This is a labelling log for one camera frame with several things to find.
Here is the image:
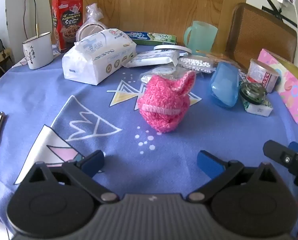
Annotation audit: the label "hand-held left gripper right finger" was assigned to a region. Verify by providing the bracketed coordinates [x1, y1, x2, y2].
[187, 150, 279, 203]

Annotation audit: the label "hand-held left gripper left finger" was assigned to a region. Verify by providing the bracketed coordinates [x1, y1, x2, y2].
[22, 150, 119, 203]

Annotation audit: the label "small white green box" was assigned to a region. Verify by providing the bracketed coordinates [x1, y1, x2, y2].
[240, 97, 273, 117]

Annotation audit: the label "pink biscuit tin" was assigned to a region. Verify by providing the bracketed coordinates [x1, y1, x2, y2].
[257, 49, 298, 130]

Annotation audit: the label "dark round patterned case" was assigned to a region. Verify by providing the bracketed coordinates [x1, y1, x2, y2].
[239, 82, 267, 105]

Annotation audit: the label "blue plastic case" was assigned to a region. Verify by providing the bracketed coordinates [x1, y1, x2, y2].
[209, 62, 240, 108]

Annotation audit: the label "pink fuzzy socks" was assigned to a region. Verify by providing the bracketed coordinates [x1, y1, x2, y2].
[137, 70, 197, 133]

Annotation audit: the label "clear bag of key rings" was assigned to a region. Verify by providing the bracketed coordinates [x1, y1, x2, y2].
[140, 65, 179, 84]

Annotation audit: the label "clear biscuit packet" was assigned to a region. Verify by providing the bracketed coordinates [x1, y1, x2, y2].
[206, 52, 242, 67]

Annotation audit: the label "white wipes pack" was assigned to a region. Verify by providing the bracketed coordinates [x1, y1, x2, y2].
[124, 50, 180, 68]

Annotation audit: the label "double-sided tape roll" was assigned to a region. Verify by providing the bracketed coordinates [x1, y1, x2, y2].
[153, 44, 192, 55]

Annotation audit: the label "blue printed tablecloth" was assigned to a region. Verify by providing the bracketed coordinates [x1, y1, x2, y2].
[0, 42, 298, 240]

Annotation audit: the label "round can with red label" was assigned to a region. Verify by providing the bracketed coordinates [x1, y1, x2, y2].
[246, 58, 281, 93]

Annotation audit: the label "white tissue pack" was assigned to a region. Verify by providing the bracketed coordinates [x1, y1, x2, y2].
[62, 28, 137, 85]

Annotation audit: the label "brown woven chair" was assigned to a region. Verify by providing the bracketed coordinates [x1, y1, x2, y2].
[225, 2, 298, 70]

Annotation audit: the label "green plastic cup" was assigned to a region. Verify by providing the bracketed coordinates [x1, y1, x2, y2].
[183, 21, 219, 55]

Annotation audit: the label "clear bag of paper plates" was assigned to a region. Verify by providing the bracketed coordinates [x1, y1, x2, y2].
[75, 3, 107, 43]

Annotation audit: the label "green blue toothpaste box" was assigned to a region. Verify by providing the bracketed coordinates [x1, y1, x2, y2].
[123, 31, 177, 46]

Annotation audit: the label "black tape strip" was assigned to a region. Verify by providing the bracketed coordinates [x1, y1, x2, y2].
[262, 5, 285, 18]
[266, 0, 298, 28]

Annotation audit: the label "red snack bag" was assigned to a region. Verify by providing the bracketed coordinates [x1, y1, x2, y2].
[51, 0, 84, 53]

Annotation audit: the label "wood grain board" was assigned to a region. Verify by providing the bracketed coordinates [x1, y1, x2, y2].
[48, 0, 250, 45]

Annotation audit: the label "white power cable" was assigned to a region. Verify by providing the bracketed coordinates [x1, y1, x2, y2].
[292, 0, 298, 28]

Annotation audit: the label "black cable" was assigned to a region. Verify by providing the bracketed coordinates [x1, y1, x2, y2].
[23, 0, 38, 42]

